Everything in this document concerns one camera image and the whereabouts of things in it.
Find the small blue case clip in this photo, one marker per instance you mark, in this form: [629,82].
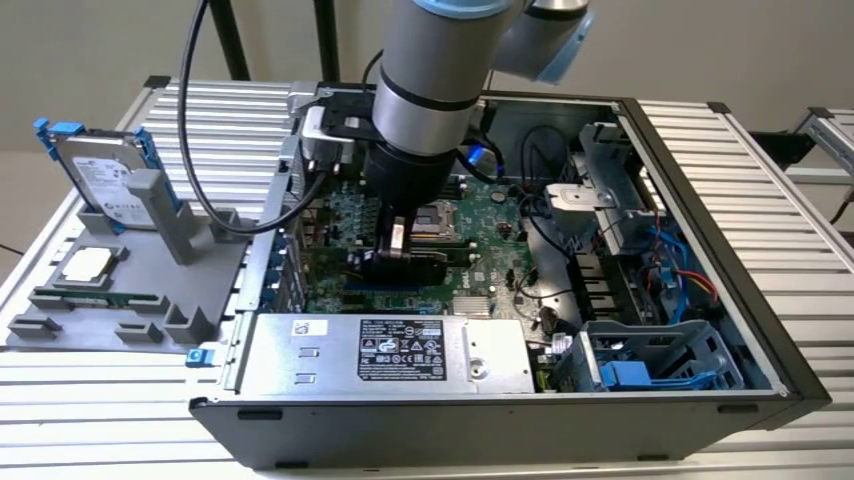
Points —
[196,356]

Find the CPU socket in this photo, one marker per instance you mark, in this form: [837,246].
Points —
[443,222]

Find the grey parts rack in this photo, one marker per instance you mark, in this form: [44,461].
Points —
[87,325]

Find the green RAM stick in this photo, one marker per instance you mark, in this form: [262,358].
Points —
[133,298]

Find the hard disk in blue carrier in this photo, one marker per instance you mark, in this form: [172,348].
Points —
[100,175]

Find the green graphics card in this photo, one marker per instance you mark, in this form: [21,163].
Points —
[420,272]

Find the black table corner cap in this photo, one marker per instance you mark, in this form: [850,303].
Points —
[719,107]
[157,82]

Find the grey disk bay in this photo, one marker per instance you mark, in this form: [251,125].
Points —
[667,337]

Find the silver power supply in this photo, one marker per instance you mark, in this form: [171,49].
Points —
[334,360]

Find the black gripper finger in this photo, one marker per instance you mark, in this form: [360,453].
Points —
[383,235]

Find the black table bracket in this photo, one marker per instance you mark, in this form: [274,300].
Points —
[781,147]

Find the green motherboard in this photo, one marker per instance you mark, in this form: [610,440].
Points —
[494,235]

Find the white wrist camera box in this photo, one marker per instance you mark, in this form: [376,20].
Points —
[320,135]

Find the silver CPU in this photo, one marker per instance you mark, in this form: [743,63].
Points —
[89,265]

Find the silver finned heatsink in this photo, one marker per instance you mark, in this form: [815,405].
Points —
[474,305]

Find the round coin cell battery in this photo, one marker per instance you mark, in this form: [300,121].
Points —
[498,194]

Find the blue disk bay latch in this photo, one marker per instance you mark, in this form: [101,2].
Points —
[623,375]

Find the black stand pole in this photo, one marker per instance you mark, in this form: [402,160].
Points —
[234,50]
[327,40]

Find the open grey PC case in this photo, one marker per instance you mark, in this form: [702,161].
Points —
[467,435]

